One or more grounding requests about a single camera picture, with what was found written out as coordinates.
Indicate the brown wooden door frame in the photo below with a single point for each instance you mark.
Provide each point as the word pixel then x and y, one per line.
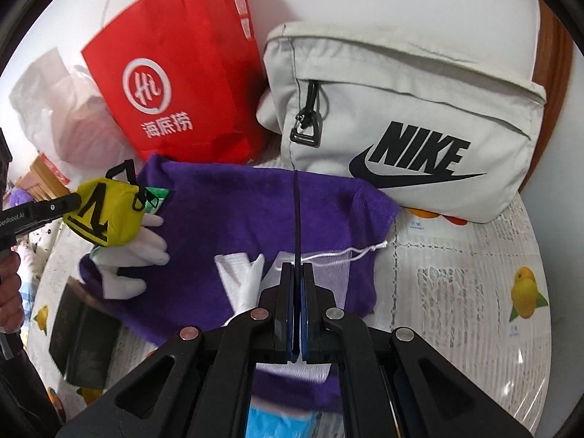
pixel 554 54

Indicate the red paper bag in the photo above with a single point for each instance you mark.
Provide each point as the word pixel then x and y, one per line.
pixel 182 54

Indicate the green packet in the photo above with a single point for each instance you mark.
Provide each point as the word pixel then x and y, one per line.
pixel 157 200

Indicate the grey fabric waist bag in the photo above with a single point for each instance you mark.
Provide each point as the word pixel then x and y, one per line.
pixel 401 100

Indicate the white glove with mint cuff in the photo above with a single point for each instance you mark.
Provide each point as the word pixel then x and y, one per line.
pixel 137 251

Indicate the purple towel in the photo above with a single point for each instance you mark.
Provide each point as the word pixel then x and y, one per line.
pixel 255 210

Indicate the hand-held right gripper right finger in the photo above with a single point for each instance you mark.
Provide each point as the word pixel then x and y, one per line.
pixel 311 324

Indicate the person's left hand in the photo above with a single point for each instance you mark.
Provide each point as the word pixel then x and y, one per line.
pixel 9 296

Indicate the white plastic shopping bag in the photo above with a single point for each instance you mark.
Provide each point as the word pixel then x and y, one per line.
pixel 68 118

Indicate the dark tea tin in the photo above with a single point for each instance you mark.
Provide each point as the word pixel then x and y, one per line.
pixel 82 333

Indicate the blue tissue pack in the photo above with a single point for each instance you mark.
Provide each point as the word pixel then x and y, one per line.
pixel 283 422

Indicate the yellow pouch with black print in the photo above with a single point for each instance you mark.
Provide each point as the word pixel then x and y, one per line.
pixel 105 210

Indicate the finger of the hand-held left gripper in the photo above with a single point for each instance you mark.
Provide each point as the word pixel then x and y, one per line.
pixel 57 206

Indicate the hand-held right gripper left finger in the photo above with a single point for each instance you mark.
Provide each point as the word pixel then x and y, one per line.
pixel 283 319

